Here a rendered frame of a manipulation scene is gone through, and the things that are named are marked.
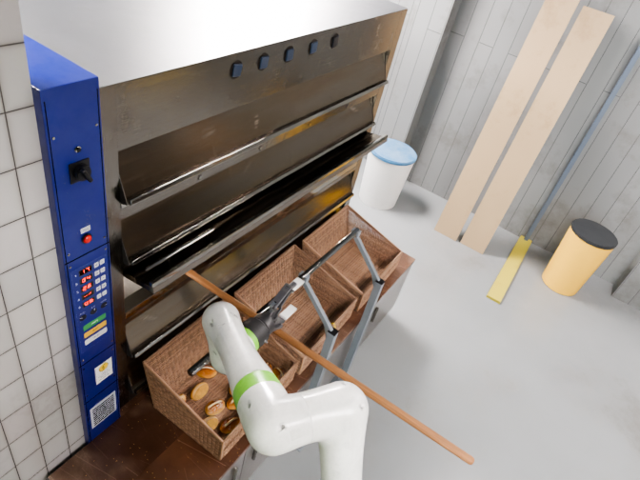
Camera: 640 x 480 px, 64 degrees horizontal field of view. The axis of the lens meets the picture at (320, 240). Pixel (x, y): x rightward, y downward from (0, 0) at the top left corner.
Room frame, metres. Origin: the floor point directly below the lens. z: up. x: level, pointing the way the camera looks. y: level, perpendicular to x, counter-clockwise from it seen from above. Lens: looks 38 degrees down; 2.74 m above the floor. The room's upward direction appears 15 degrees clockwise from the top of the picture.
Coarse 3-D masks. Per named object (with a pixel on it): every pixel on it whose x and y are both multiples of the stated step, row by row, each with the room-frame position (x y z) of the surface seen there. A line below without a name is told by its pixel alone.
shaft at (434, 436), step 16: (192, 272) 1.51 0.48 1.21; (208, 288) 1.46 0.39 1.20; (240, 304) 1.41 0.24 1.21; (288, 336) 1.32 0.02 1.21; (304, 352) 1.27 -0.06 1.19; (336, 368) 1.23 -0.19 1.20; (384, 400) 1.15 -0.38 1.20; (400, 416) 1.11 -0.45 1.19; (432, 432) 1.07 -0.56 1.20; (448, 448) 1.03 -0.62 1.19
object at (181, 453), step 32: (352, 256) 2.67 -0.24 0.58; (384, 288) 2.45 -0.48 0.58; (352, 320) 2.10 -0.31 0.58; (320, 352) 1.80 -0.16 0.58; (320, 384) 1.84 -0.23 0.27; (128, 416) 1.17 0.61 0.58; (160, 416) 1.21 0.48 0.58; (96, 448) 1.00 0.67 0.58; (128, 448) 1.03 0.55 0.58; (160, 448) 1.07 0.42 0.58; (192, 448) 1.11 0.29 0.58
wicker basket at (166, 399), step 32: (160, 352) 1.35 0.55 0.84; (192, 352) 1.50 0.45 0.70; (288, 352) 1.61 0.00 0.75; (160, 384) 1.23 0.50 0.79; (192, 384) 1.40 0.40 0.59; (224, 384) 1.45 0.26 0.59; (288, 384) 1.54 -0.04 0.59; (192, 416) 1.15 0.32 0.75; (224, 416) 1.29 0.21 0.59; (224, 448) 1.11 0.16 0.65
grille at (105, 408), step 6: (114, 390) 1.14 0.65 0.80; (108, 396) 1.11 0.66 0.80; (114, 396) 1.14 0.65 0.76; (102, 402) 1.08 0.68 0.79; (108, 402) 1.11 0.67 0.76; (114, 402) 1.14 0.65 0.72; (96, 408) 1.06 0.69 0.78; (102, 408) 1.08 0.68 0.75; (108, 408) 1.11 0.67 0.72; (114, 408) 1.13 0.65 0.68; (90, 414) 1.03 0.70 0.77; (96, 414) 1.06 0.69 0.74; (102, 414) 1.08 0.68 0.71; (108, 414) 1.10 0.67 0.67; (96, 420) 1.05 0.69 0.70; (102, 420) 1.08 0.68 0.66
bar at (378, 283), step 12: (348, 240) 2.06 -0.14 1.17; (360, 240) 2.15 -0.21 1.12; (300, 276) 1.70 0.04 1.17; (372, 276) 2.08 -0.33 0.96; (312, 300) 1.69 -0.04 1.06; (372, 300) 2.05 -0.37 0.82; (324, 312) 1.67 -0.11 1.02; (324, 324) 1.65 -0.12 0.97; (360, 324) 2.06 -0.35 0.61; (336, 336) 1.64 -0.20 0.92; (360, 336) 2.05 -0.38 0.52; (324, 348) 1.62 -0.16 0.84; (204, 360) 1.13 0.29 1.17; (348, 360) 2.06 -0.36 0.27; (192, 372) 1.07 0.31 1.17; (348, 372) 2.08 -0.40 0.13; (312, 384) 1.62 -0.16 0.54
